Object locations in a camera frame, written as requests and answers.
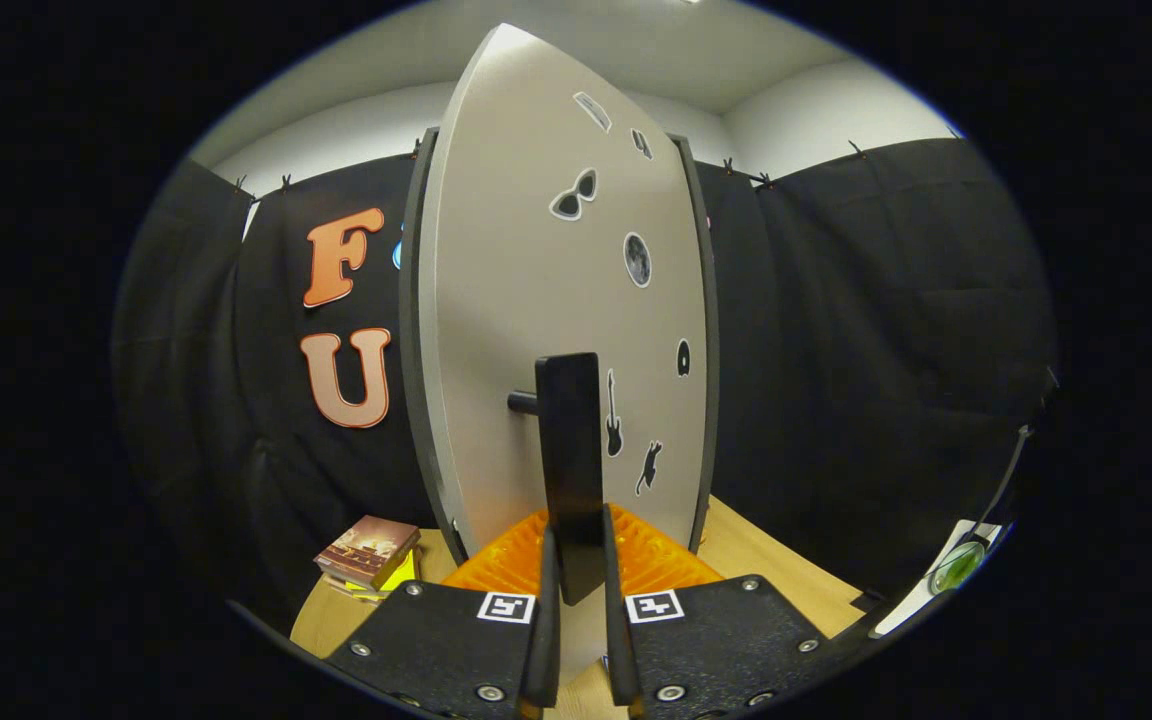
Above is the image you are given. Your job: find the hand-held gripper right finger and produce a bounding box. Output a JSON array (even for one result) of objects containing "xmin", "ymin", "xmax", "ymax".
[{"xmin": 601, "ymin": 503, "xmax": 829, "ymax": 720}]

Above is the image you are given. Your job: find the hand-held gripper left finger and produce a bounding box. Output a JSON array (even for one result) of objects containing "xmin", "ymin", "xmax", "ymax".
[{"xmin": 324, "ymin": 508, "xmax": 563, "ymax": 720}]

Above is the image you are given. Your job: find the grey shoe cabinet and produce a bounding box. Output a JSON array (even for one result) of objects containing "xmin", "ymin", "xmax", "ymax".
[{"xmin": 398, "ymin": 126, "xmax": 723, "ymax": 566}]

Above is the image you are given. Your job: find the beige shoe cabinet door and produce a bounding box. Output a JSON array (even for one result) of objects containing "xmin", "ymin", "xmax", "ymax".
[{"xmin": 416, "ymin": 22, "xmax": 713, "ymax": 691}]

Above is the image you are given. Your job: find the yellow book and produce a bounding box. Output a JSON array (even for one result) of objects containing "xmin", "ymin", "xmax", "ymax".
[{"xmin": 346, "ymin": 548, "xmax": 422, "ymax": 601}]

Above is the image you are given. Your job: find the thin brown book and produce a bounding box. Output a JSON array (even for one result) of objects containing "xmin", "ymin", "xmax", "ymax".
[{"xmin": 321, "ymin": 570, "xmax": 387, "ymax": 605}]

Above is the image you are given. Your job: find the thick brown picture-cover book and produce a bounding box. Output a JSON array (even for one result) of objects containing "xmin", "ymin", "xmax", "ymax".
[{"xmin": 314, "ymin": 515, "xmax": 422, "ymax": 591}]

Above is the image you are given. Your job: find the white paper sheet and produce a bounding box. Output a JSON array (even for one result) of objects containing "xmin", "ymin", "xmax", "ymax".
[{"xmin": 871, "ymin": 518, "xmax": 1005, "ymax": 638}]

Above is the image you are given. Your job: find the small green object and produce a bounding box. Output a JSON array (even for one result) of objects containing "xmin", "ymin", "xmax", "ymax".
[{"xmin": 928, "ymin": 540, "xmax": 987, "ymax": 596}]

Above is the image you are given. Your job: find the black backdrop cloth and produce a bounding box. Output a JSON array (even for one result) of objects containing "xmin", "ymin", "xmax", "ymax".
[{"xmin": 111, "ymin": 135, "xmax": 1062, "ymax": 641}]

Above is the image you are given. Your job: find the row of black clips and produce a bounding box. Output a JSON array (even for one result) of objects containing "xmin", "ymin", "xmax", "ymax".
[{"xmin": 232, "ymin": 125, "xmax": 962, "ymax": 196}]

